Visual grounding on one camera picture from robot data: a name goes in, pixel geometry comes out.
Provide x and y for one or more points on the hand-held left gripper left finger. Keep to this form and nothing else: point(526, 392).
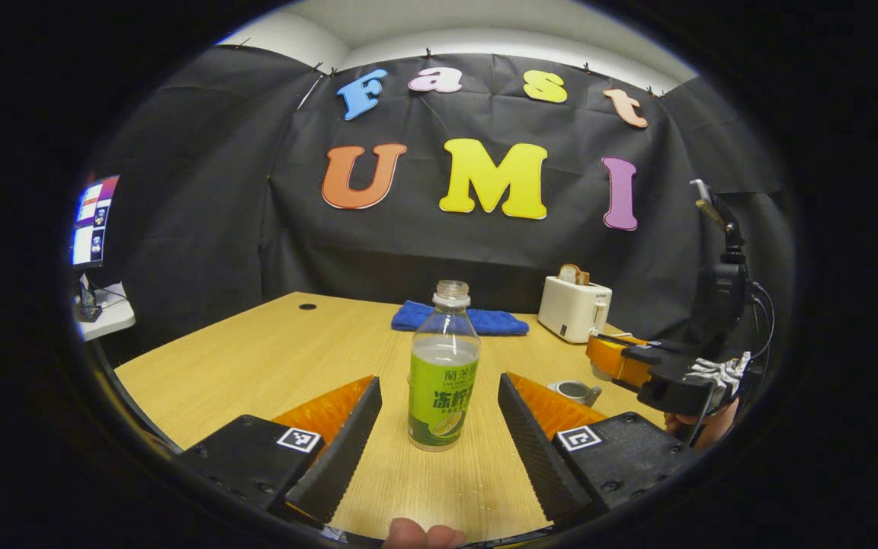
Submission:
point(347, 446)

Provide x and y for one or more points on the white toaster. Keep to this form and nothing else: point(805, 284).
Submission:
point(572, 309)

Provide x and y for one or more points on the computer monitor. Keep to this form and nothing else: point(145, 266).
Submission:
point(92, 229)

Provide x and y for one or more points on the black backdrop cloth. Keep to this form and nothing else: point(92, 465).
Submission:
point(447, 244)

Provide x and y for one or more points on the small black device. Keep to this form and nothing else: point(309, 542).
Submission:
point(89, 313)

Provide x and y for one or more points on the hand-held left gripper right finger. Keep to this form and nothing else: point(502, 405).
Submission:
point(534, 446)

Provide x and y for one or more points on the white side table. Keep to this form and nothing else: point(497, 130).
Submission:
point(115, 316)

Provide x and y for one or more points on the white ceramic teacup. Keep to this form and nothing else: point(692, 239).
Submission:
point(561, 386)

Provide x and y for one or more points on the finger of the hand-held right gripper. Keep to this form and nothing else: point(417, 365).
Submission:
point(641, 341)
point(618, 362)

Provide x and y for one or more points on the green label water bottle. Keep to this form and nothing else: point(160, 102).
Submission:
point(443, 396)

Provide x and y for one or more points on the blue folded towel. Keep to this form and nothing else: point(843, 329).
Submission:
point(492, 322)

